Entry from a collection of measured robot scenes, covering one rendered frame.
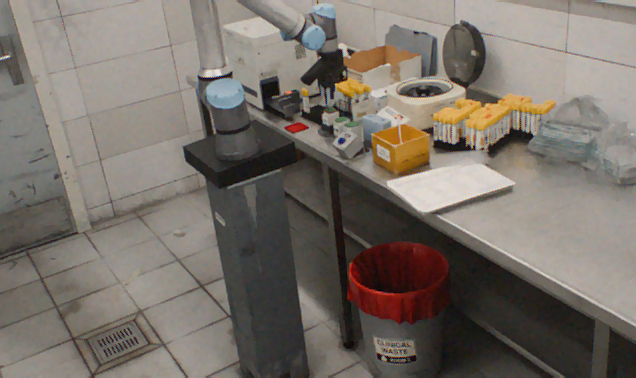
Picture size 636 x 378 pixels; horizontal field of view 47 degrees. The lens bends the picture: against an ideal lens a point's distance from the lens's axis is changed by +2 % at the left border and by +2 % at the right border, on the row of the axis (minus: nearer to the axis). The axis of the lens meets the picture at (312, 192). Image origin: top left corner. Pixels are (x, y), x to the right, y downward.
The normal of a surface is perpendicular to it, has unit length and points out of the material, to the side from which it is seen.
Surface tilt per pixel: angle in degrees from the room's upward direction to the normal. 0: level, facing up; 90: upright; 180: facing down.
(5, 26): 90
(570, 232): 0
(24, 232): 90
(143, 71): 90
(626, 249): 0
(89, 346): 0
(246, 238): 90
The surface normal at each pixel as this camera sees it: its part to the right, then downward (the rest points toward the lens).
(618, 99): -0.85, 0.32
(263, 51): 0.51, 0.33
